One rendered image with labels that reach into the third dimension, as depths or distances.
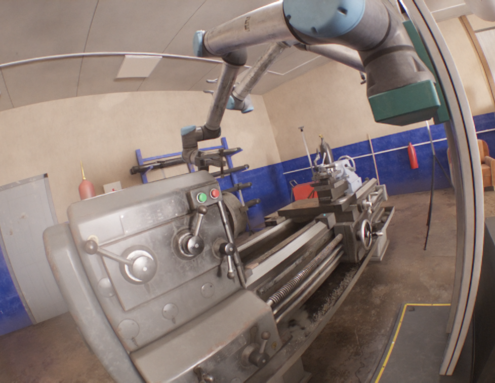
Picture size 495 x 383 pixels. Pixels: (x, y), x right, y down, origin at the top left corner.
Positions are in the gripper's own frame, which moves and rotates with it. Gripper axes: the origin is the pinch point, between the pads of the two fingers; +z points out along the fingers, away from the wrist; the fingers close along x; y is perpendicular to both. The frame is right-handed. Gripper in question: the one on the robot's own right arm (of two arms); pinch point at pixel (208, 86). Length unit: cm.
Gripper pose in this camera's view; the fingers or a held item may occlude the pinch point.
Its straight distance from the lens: 144.6
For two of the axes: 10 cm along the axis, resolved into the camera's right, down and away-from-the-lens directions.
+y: 6.4, 6.5, -4.2
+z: -6.9, 2.4, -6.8
